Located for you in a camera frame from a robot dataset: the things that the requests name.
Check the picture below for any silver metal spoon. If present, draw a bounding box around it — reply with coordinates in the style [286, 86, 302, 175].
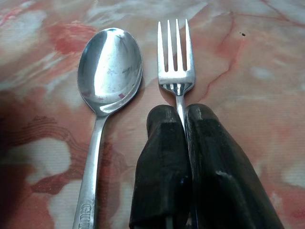
[72, 27, 143, 229]

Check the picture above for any silver metal fork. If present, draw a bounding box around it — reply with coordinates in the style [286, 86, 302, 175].
[157, 19, 196, 134]

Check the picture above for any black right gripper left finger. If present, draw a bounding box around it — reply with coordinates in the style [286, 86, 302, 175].
[129, 104, 193, 229]

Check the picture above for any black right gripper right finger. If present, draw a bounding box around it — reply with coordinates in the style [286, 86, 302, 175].
[185, 103, 285, 229]

